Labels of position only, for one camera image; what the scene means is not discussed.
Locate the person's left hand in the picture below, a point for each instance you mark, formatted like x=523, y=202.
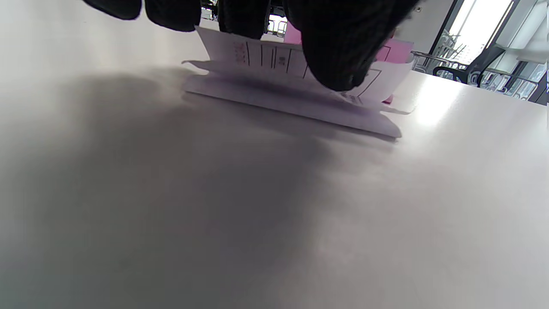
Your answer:
x=343, y=43

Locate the white paper invoice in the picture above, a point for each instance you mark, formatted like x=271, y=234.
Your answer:
x=274, y=86

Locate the black office chair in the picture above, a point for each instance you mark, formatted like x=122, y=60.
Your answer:
x=476, y=68

